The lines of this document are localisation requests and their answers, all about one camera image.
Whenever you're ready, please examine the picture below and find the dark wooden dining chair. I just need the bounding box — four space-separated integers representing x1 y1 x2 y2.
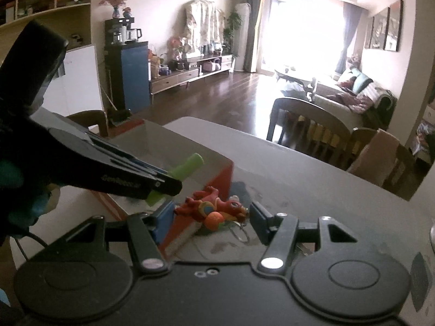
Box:
266 97 351 169

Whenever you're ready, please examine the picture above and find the beige sofa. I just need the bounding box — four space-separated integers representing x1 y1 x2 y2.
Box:
312 67 397 130

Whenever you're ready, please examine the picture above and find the red dragon keychain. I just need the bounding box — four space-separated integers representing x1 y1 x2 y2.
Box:
174 186 251 244

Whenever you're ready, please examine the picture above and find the blue cabinet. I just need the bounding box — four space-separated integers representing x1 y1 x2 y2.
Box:
104 17 151 113

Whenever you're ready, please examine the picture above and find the long wooden TV cabinet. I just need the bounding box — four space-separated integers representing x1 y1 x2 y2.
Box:
150 54 235 102

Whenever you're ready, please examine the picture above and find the green highlighter marker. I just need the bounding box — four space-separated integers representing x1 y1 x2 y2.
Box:
145 153 204 207

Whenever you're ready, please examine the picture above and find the red cardboard box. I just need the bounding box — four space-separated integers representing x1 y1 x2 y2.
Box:
91 121 234 257

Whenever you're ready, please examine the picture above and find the wooden coffee table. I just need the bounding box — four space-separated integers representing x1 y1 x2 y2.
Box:
274 68 317 102

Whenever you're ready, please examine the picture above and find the chair with tan cloth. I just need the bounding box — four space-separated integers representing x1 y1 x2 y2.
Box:
347 128 415 194

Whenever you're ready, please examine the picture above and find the near wooden chair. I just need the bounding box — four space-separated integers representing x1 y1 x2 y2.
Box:
67 110 109 138

